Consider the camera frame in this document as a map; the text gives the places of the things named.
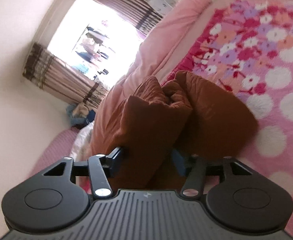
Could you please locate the brown padded jacket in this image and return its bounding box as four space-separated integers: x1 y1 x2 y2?
91 71 258 190

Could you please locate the pile of bags and clothes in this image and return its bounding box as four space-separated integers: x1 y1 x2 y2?
66 102 96 129

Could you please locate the purple quilted headboard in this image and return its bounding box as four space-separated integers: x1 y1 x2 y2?
27 127 80 178

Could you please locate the white floral duvet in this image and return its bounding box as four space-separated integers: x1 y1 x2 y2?
70 121 94 161

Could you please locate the pink polka dot blanket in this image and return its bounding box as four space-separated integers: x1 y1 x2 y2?
203 43 293 240

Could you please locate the left striped curtain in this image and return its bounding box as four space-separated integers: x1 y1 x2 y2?
22 42 109 110

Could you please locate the striped curtain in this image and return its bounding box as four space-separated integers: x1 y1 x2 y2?
94 0 163 35
22 42 109 110

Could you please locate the pink floral blanket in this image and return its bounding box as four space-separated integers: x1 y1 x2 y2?
174 0 293 98

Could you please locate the hanging laundry outside window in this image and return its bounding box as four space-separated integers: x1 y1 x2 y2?
73 25 115 79

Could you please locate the pink quilt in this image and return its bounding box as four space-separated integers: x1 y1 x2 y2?
90 0 213 155

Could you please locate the right striped curtain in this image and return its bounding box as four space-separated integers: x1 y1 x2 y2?
94 0 163 35

